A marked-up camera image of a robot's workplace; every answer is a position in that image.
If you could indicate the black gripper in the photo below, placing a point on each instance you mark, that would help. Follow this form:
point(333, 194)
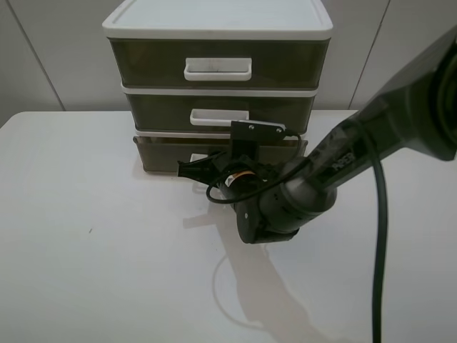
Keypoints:
point(231, 181)

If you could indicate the dark translucent drawer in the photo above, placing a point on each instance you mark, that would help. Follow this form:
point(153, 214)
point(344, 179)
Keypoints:
point(162, 154)
point(173, 112)
point(219, 64)

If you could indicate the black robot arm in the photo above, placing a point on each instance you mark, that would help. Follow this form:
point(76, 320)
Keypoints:
point(415, 109)

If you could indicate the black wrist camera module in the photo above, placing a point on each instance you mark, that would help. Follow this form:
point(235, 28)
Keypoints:
point(257, 133)

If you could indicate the white plastic drawer cabinet frame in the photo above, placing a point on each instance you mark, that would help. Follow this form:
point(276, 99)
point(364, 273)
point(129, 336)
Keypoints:
point(218, 20)

